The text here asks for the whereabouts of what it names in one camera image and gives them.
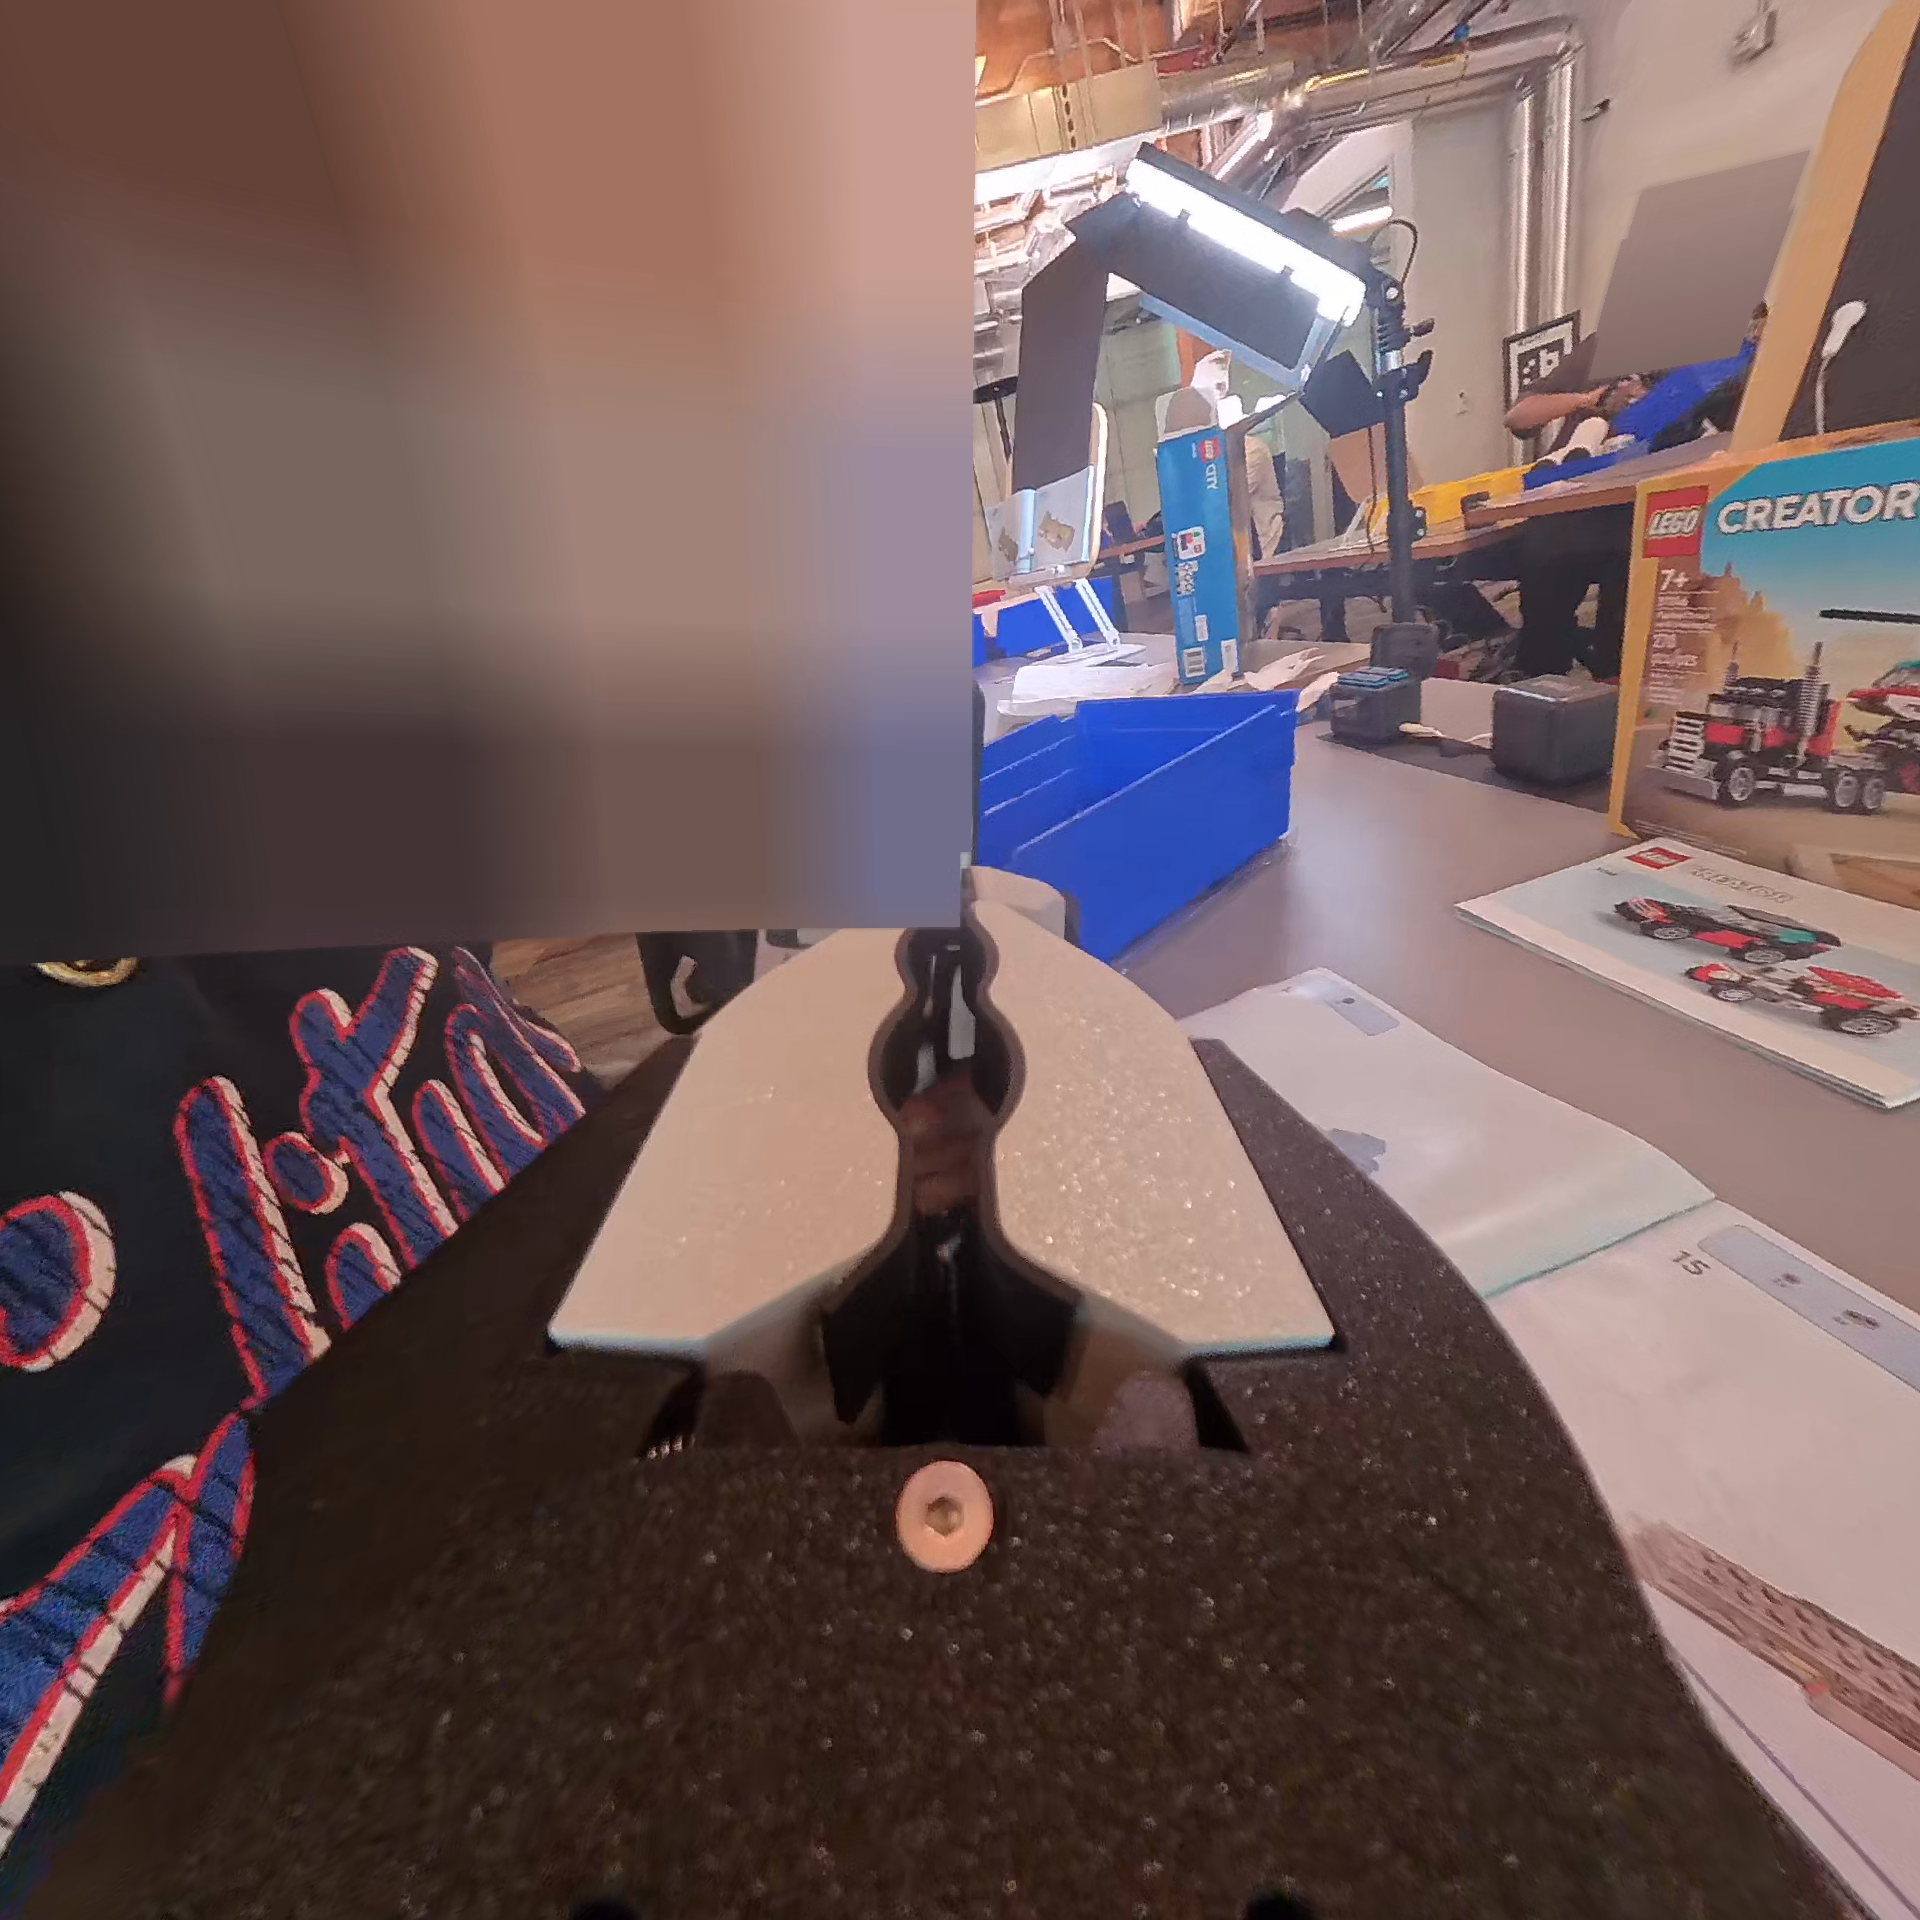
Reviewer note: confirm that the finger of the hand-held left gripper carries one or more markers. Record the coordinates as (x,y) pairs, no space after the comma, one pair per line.
(1018,913)

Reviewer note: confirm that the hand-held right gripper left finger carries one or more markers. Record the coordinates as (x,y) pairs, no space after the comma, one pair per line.
(734,1170)

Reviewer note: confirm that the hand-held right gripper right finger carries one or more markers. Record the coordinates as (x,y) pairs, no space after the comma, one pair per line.
(1141,1184)

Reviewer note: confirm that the small grey lego piece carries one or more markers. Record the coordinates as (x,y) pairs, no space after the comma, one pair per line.
(945,1019)

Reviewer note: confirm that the lego instruction booklet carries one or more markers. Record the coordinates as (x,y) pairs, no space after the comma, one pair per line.
(1724,1349)
(1724,946)

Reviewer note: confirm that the blue plastic bin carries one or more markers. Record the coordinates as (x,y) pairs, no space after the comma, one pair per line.
(1141,794)

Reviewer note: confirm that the tall blue lego box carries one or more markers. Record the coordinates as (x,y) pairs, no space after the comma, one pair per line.
(1200,555)

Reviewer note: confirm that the closed lego instruction booklet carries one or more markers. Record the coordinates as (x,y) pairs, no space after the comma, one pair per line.
(1724,946)

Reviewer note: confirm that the yellow lego truck box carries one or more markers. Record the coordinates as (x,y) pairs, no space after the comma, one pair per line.
(1770,660)

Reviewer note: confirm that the flattened white cardboard pieces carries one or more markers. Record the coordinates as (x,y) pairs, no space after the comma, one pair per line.
(1154,675)

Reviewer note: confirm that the white booklet stand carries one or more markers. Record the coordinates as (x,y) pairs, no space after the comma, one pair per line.
(1058,519)

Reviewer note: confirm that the long wooden table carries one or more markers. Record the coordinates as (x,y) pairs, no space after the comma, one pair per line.
(1426,548)

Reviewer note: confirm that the person's black printed shirt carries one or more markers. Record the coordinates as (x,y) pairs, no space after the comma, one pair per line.
(193,1247)

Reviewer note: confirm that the black light stand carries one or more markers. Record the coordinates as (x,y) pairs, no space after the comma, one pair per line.
(1399,496)

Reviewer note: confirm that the black battery box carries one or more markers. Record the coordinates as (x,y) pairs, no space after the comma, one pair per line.
(1554,730)

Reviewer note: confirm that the studio light panel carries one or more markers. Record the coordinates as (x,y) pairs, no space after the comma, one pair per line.
(1246,248)

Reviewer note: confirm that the black and white marker tag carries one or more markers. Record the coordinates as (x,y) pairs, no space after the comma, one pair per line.
(1542,358)

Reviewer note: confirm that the leaning cardboard panel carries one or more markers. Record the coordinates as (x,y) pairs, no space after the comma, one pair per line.
(1843,194)

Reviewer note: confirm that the silver air duct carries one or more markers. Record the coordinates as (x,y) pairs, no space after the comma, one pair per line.
(1544,181)

